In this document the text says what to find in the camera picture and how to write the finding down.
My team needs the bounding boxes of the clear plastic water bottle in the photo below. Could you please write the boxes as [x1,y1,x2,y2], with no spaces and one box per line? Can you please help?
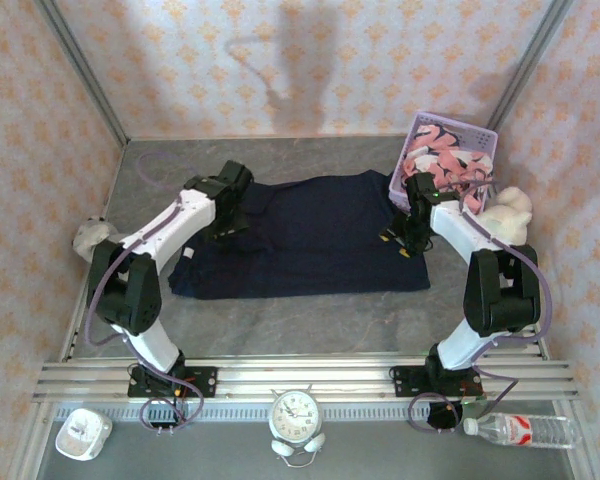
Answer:
[462,410,579,450]

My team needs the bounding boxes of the grey plush toy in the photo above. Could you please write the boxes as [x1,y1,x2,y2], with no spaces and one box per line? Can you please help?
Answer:
[72,215,126,259]

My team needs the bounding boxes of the cream white plush toy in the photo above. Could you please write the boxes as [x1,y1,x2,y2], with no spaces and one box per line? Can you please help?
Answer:
[472,185,535,246]

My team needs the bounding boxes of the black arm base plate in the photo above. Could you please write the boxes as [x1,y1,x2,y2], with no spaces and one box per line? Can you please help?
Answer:
[127,366,218,399]
[389,364,481,399]

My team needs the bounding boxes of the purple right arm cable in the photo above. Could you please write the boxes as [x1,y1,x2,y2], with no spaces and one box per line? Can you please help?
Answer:
[408,169,554,434]

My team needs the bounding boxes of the grey slotted cable duct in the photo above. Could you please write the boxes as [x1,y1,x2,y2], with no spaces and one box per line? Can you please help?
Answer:
[54,403,571,422]

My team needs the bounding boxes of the white twin bell alarm clock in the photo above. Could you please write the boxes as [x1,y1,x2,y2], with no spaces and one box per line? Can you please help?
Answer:
[269,383,327,469]

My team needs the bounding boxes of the small white square clock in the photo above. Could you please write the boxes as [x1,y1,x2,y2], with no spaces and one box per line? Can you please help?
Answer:
[54,408,114,462]

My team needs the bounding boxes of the aluminium frame post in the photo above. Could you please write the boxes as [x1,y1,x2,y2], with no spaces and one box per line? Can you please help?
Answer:
[10,399,56,480]
[479,0,574,146]
[562,399,600,480]
[34,0,131,146]

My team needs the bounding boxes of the lilac plastic laundry basket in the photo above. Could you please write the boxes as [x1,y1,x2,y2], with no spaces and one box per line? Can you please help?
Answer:
[388,110,499,214]

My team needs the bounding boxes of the navy blue t-shirt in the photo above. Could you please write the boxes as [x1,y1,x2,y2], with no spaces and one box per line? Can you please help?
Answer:
[167,169,431,300]

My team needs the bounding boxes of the aluminium cross rail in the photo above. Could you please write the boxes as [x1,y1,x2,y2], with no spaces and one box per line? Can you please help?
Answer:
[32,357,579,402]

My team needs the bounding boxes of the pink shark print shorts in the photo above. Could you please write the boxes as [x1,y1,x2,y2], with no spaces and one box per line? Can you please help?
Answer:
[402,124,496,216]

